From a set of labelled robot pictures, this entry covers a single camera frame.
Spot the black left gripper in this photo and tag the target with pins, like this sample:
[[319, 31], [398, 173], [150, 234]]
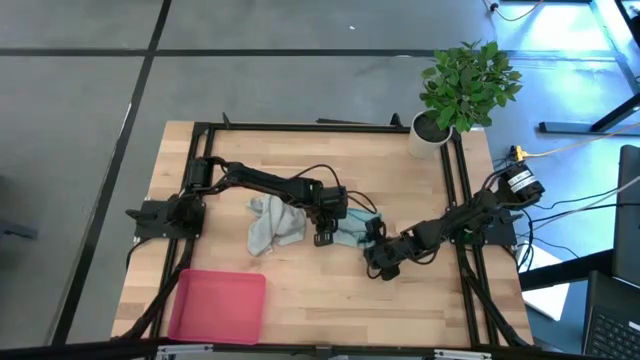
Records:
[[334, 202]]

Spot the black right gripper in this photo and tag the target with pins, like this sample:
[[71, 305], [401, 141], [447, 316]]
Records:
[[385, 252]]

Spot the light blue microfiber towel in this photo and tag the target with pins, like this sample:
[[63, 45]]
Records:
[[352, 225]]

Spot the grey waffle-weave towel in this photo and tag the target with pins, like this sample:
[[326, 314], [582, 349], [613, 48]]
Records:
[[275, 225]]

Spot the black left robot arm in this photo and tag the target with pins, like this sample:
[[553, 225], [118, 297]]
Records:
[[265, 182]]

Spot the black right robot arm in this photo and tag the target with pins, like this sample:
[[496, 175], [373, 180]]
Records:
[[465, 217]]

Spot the pink plastic basket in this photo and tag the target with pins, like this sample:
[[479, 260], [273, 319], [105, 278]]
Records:
[[215, 305]]

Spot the green plant in white pot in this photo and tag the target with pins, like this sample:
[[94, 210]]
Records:
[[462, 85]]

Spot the white paper sheet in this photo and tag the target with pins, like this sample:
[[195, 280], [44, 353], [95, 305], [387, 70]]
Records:
[[547, 295]]

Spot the black desk foot bar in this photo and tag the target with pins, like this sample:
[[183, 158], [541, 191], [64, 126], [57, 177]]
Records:
[[565, 272]]

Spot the black laptop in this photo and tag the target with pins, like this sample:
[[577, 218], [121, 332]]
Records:
[[612, 320]]

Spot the black monitor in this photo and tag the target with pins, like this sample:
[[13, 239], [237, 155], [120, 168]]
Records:
[[629, 215]]

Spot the black desk leg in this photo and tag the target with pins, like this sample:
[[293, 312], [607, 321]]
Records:
[[612, 117]]

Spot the black aluminium table frame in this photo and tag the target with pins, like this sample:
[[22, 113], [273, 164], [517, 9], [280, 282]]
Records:
[[462, 165]]

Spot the black frame crossbeam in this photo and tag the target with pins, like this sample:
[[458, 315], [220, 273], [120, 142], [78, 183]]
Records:
[[75, 350]]

